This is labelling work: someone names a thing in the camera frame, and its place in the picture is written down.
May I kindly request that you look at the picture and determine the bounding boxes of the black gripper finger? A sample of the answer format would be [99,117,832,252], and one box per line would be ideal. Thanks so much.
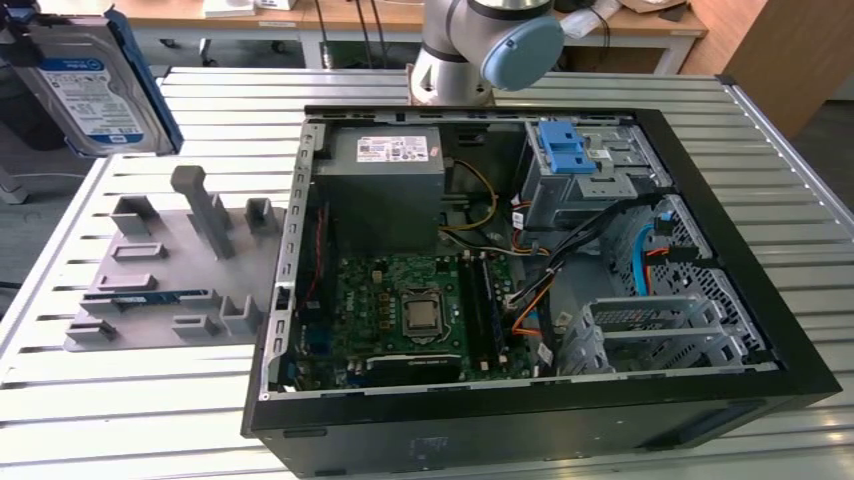
[7,19,36,67]

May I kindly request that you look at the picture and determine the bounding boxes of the hard disk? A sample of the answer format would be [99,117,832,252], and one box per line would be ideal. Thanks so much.
[0,2,187,159]

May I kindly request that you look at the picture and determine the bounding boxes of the silver disk bay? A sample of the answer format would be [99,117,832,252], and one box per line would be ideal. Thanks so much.
[553,294,766,376]

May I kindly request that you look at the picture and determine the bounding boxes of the black mesh bin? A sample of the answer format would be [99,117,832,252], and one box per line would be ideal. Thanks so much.
[0,62,72,151]

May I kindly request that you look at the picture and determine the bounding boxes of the grey metal stand foot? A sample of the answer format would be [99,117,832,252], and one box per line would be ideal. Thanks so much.
[0,164,32,205]

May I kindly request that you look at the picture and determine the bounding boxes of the white box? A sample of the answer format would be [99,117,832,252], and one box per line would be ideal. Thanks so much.
[203,0,258,19]

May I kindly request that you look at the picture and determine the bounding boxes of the long wooden desk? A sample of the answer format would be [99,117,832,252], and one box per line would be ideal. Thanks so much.
[123,0,429,69]

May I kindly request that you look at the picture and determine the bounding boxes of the grey parts rack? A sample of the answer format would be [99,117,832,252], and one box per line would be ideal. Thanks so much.
[63,164,289,356]

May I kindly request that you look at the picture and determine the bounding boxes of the blue RAM stick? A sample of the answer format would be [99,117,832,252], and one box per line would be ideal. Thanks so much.
[113,294,182,307]

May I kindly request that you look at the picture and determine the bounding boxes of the grey power supply unit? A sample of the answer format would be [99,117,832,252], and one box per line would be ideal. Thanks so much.
[313,124,447,254]

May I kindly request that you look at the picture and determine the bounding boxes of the green motherboard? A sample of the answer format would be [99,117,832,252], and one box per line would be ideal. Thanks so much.
[293,252,542,389]

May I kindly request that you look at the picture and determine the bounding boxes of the silver CPU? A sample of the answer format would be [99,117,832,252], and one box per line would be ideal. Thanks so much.
[399,294,446,341]

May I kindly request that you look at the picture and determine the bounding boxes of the blue plastic drive latch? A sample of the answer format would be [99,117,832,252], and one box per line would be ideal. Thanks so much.
[537,119,600,175]

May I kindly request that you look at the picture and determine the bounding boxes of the installed RAM stick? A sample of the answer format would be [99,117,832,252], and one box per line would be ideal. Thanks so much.
[479,252,509,366]

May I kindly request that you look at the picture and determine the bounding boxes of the black graphics card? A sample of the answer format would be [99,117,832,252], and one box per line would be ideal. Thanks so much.
[363,352,463,386]

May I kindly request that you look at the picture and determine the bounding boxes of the silver optical drive cage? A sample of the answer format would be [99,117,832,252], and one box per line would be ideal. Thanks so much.
[520,119,673,231]

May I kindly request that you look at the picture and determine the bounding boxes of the short wooden desk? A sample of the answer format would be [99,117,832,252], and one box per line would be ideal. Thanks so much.
[564,0,710,76]

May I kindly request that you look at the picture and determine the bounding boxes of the black PC case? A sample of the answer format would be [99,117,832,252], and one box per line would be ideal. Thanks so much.
[241,103,844,479]

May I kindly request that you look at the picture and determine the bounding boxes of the brown wooden cabinet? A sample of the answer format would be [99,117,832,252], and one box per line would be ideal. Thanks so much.
[680,0,854,139]

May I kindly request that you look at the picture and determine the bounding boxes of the thin red wire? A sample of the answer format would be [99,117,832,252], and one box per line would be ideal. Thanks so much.
[303,203,330,309]

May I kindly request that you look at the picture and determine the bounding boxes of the yellow wire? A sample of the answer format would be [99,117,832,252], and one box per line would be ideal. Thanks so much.
[439,159,501,232]

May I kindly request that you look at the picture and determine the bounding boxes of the grey white wire bundle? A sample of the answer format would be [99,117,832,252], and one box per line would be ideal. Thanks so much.
[439,230,556,259]

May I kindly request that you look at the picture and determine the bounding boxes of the black cable bundle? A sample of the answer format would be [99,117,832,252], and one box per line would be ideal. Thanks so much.
[506,192,669,306]

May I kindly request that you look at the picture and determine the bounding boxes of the blue data wire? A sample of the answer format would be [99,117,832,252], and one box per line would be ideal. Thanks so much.
[637,212,676,301]

